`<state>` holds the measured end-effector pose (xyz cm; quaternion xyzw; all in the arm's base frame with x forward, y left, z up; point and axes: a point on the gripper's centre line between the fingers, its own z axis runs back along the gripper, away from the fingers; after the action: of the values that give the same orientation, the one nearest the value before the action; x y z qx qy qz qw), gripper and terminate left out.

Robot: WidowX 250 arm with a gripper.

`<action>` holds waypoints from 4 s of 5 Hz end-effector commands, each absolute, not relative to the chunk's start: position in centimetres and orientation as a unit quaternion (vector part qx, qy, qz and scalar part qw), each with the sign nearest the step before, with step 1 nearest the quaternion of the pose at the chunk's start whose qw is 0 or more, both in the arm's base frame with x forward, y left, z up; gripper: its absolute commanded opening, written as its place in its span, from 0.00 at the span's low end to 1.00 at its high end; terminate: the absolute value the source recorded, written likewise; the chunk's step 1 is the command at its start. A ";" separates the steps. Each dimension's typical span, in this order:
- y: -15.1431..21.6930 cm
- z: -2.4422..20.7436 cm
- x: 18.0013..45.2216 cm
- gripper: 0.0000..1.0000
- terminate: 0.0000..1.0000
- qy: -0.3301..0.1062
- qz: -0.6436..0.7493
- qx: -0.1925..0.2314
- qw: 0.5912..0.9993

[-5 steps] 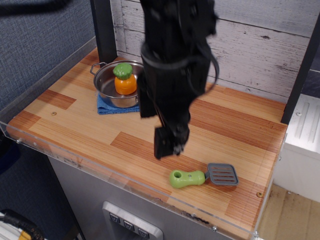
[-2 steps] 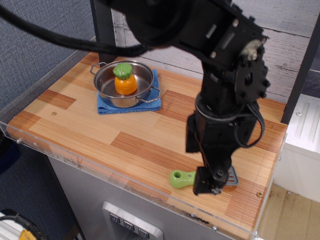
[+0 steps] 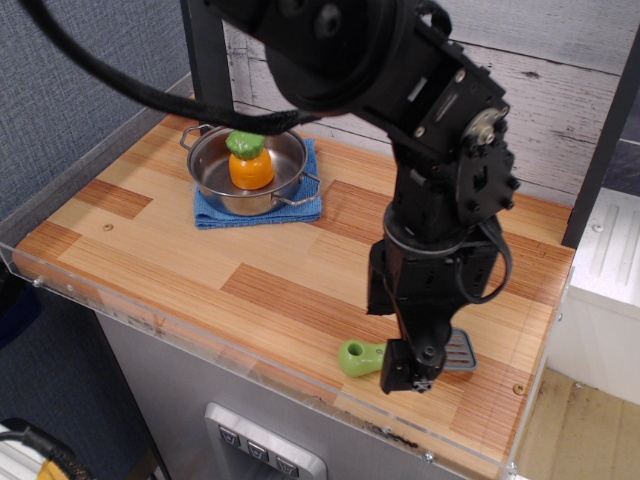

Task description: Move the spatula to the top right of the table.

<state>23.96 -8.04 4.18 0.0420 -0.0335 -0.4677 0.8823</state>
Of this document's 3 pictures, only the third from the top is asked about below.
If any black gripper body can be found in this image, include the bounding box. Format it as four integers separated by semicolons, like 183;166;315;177
369;239;500;361

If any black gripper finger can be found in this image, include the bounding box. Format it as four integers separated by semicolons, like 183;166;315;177
367;259;395;316
380;339;445;394

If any green handled grey spatula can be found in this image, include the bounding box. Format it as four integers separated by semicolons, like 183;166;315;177
338;328;478;378

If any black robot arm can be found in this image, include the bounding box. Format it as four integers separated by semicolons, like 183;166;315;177
208;1;519;393

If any orange toy carrot green top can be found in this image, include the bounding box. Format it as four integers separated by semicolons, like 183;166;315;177
225;130;275;190

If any silver button control panel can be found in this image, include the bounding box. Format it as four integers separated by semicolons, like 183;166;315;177
204;402;328;479

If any blue folded cloth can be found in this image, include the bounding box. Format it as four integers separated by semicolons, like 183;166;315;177
187;128;322;229

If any stainless steel pot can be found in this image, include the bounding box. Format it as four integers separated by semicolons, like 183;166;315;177
180;124;321;217

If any white aluminium rail block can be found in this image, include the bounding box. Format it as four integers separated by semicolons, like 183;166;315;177
547;188;639;404

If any black vertical post right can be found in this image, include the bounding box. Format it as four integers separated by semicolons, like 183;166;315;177
561;31;639;249

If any black vertical post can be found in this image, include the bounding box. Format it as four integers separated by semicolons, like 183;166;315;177
180;0;234;111
561;31;639;249

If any black braided cable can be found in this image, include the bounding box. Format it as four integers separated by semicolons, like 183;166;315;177
18;0;321;137

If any black vertical post left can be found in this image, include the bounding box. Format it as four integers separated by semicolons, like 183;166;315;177
180;0;234;111

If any yellow black cable bundle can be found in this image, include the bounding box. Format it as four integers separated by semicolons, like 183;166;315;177
0;418;94;480

